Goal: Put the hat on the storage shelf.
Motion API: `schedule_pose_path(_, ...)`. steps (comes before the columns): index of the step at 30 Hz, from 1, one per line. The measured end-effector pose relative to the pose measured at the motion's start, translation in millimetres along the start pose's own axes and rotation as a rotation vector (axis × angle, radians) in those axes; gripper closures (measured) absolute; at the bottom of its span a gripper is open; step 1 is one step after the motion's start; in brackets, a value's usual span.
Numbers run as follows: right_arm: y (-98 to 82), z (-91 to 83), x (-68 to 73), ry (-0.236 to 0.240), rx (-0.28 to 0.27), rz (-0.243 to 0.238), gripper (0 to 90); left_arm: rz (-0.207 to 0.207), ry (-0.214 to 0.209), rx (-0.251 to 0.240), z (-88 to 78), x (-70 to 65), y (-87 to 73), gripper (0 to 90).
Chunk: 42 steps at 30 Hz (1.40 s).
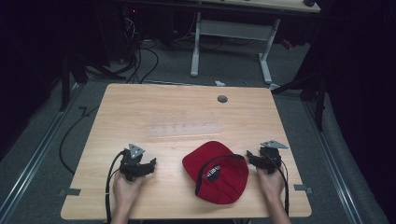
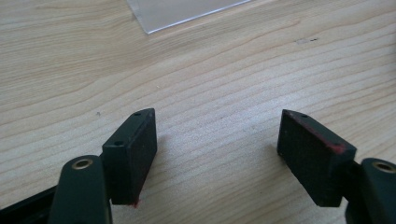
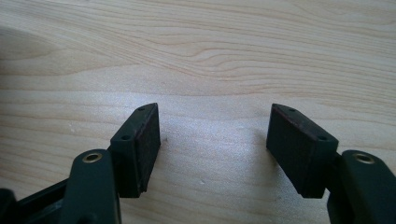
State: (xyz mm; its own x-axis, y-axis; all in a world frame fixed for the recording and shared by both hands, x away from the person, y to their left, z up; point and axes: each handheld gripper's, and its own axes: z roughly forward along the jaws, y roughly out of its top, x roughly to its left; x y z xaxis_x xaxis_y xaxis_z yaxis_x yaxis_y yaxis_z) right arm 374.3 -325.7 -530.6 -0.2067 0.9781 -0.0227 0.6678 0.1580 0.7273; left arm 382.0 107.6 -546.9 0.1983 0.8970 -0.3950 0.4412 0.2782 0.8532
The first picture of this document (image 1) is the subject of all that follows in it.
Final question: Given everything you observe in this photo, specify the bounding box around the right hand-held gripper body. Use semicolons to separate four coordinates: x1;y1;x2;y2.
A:
259;139;290;175

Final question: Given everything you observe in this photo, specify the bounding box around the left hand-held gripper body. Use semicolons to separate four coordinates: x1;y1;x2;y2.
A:
119;143;149;182

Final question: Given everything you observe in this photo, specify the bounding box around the red baseball cap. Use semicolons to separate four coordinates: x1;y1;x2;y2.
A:
181;140;250;205

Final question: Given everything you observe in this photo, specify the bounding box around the person's right hand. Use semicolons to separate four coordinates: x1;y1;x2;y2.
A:
255;163;287;203

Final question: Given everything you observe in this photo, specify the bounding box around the person's left hand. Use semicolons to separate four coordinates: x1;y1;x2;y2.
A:
112;169;146;210

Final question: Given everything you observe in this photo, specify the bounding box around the clear plastic strip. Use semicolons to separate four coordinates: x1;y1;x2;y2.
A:
147;121;221;138

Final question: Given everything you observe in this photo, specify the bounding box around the grey tape piece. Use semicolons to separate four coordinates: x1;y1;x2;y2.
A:
58;188;82;198
293;184;314;195

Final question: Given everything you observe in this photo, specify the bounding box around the black stand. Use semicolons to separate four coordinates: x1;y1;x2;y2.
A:
58;52;127;113
270;69;329;133

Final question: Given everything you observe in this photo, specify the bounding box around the white-framed wooden desk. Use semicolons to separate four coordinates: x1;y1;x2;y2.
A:
174;0;321;86

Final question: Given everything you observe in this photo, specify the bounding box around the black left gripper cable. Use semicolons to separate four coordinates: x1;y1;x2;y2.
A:
105;149;126;224

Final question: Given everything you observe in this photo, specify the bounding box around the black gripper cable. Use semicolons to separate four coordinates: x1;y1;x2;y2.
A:
270;155;290;217
105;149;126;224

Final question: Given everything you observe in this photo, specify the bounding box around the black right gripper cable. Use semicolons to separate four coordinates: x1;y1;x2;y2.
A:
270;155;290;217

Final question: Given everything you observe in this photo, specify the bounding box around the metal floor rail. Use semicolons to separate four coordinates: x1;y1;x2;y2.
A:
303;99;365;224
0;81;82;218

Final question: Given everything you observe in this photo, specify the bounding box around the black floor cable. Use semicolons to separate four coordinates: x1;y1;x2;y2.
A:
58;105;101;175

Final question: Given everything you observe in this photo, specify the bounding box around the bundle of black cables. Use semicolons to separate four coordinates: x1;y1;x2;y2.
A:
120;15;161;85

